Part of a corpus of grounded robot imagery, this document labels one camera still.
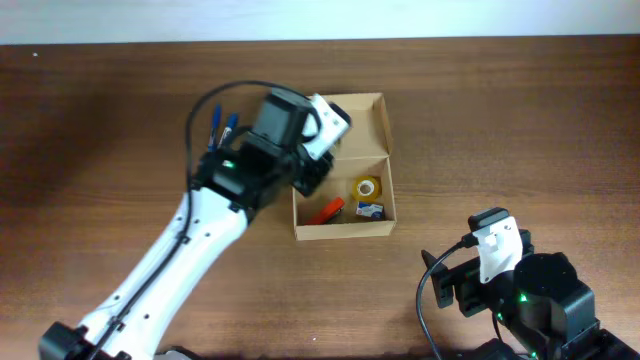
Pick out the blue white staples box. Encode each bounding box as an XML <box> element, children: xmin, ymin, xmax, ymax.
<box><xmin>356</xmin><ymin>201</ymin><xmax>384</xmax><ymax>220</ymax></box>

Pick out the brown cardboard box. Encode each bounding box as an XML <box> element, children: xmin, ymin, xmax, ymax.
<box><xmin>293</xmin><ymin>93</ymin><xmax>397</xmax><ymax>241</ymax></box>

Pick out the blue ballpoint pen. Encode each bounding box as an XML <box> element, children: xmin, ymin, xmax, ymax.
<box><xmin>207</xmin><ymin>104</ymin><xmax>222</xmax><ymax>152</ymax></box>

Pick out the right black cable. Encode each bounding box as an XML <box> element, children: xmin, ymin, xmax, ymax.
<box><xmin>414</xmin><ymin>233</ymin><xmax>480</xmax><ymax>360</ymax></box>

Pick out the blue white marker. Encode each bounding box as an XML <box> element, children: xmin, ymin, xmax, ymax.
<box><xmin>218</xmin><ymin>113</ymin><xmax>239</xmax><ymax>147</ymax></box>

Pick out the yellow adhesive tape roll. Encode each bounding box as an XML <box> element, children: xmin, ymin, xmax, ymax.
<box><xmin>352</xmin><ymin>176</ymin><xmax>382</xmax><ymax>202</ymax></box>

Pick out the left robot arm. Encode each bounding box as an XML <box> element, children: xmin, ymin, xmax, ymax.
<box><xmin>38</xmin><ymin>89</ymin><xmax>352</xmax><ymax>359</ymax></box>

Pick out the orange red stapler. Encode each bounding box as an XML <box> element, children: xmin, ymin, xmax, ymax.
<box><xmin>306</xmin><ymin>197</ymin><xmax>345</xmax><ymax>225</ymax></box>

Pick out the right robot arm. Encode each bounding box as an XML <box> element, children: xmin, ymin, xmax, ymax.
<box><xmin>416</xmin><ymin>229</ymin><xmax>639</xmax><ymax>360</ymax></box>

